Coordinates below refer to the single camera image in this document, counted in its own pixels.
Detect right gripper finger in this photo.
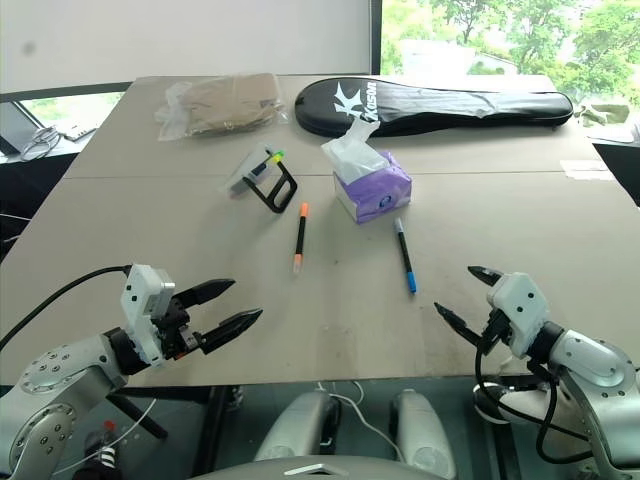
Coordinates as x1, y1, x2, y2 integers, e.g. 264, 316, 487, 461
432, 301, 487, 349
466, 265, 507, 289

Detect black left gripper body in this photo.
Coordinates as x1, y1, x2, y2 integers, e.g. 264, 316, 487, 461
153, 294, 206, 362

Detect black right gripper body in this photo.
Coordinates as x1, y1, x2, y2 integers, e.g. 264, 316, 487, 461
480, 308, 512, 352

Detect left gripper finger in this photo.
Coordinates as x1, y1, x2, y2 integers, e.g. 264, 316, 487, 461
198, 307, 265, 356
172, 278, 237, 309

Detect blue and black marker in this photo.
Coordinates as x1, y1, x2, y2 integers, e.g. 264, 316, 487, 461
392, 216, 419, 295

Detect orange and black marker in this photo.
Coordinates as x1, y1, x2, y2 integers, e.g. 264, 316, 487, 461
292, 201, 312, 276

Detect white and black rounded object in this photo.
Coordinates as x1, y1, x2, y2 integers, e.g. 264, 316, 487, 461
471, 381, 547, 427

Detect black table leg brace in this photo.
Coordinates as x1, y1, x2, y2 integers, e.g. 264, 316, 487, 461
106, 391, 170, 441

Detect black table leg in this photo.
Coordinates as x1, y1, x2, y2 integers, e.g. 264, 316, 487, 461
197, 384, 232, 474

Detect grey rounded robot leg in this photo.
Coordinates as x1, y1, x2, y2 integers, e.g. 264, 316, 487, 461
393, 388, 457, 479
253, 389, 342, 465

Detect purple tissue pack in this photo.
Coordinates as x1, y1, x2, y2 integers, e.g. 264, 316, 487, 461
320, 118, 414, 226

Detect white tape label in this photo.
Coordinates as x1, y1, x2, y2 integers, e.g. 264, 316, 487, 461
558, 159, 610, 182

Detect black shoe with white stripes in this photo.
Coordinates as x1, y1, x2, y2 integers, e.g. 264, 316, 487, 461
82, 420, 125, 480

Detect black racket bag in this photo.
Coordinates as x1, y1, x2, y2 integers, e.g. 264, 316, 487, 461
294, 75, 575, 139

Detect plastic bag with brown cloth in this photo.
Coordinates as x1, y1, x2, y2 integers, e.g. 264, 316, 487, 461
153, 72, 289, 143

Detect khaki crumpled cloth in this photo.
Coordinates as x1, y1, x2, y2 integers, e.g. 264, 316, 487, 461
577, 103, 632, 127

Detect grey flat device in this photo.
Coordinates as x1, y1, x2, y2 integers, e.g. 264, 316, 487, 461
58, 118, 97, 142

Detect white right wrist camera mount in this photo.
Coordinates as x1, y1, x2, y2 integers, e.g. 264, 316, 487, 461
486, 272, 552, 359

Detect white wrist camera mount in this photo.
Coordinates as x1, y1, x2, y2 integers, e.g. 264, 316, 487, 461
486, 272, 552, 359
119, 263, 177, 371

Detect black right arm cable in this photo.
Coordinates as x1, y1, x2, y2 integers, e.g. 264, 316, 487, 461
473, 309, 592, 457

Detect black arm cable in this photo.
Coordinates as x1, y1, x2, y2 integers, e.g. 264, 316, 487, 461
0, 264, 132, 354
473, 309, 592, 457

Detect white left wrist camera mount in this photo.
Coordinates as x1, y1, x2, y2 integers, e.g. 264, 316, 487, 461
119, 263, 177, 371

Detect thin white cord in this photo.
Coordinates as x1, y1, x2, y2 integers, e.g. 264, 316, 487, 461
49, 397, 157, 477

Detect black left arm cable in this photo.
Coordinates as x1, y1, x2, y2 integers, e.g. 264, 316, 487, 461
0, 264, 132, 354

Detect black wire stand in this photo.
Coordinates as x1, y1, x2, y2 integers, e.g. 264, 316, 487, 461
243, 160, 300, 216

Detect white cable under table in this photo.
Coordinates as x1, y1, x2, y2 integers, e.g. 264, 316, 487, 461
314, 380, 407, 464

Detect white coiled cables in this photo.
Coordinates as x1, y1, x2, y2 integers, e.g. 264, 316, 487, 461
20, 125, 65, 162

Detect black window frame post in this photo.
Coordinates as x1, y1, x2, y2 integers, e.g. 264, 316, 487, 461
369, 0, 385, 77

